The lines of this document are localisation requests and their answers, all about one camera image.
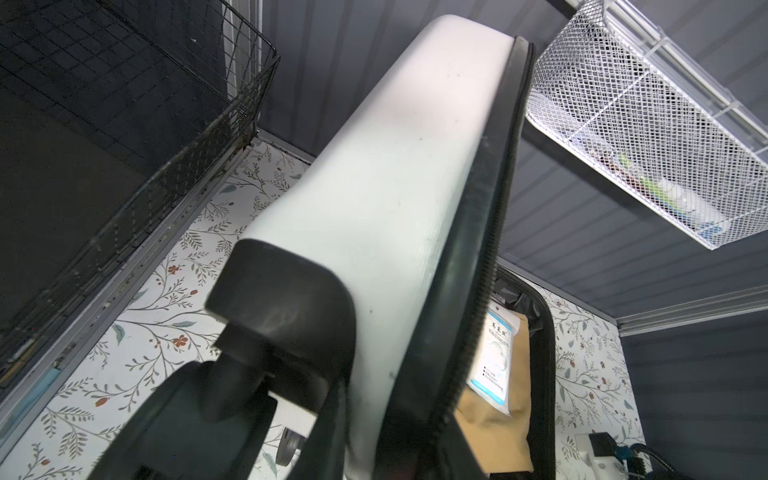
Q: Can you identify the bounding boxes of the black hard-shell suitcase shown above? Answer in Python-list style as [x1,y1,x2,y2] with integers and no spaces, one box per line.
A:
[91,15,535,479]

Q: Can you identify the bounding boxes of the white toiletry pouch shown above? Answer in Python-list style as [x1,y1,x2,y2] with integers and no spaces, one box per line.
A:
[467,300,521,416]

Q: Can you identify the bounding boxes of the black wire mesh basket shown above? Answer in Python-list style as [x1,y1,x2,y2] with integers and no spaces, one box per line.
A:
[1,1,279,396]

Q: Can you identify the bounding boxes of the white wire mesh basket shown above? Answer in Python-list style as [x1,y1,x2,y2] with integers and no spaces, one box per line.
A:
[527,1,767,250]

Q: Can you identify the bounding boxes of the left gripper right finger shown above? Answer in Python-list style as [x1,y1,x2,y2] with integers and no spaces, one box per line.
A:
[437,419,486,480]

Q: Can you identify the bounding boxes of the floral table cloth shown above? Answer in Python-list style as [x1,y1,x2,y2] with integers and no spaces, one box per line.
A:
[1,141,644,479]

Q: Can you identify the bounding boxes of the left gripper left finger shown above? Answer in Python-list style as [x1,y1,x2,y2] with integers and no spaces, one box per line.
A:
[288,379,348,480]

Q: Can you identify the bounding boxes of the tan shorts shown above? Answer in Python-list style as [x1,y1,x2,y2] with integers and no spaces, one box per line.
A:
[454,305,534,475]

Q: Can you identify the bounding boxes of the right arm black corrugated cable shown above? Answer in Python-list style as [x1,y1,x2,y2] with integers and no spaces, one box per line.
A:
[629,442,697,480]

